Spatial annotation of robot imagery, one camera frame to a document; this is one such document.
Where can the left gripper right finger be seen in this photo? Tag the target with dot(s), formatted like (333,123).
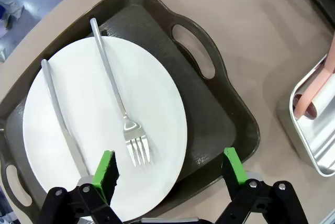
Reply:
(235,179)

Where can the rectangular metal tin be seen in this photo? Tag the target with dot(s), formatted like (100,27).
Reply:
(322,140)

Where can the white round dinner plate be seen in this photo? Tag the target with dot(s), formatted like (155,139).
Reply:
(86,90)

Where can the silver metal table knife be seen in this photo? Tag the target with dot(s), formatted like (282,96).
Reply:
(75,153)

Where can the crumpled cloth on floor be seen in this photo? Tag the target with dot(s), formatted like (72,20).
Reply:
(13,9)

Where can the dark brown serving tray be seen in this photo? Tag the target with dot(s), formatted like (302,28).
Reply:
(204,109)

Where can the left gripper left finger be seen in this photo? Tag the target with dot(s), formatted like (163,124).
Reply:
(104,182)

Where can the silver metal fork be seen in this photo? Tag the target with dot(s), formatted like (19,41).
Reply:
(136,135)

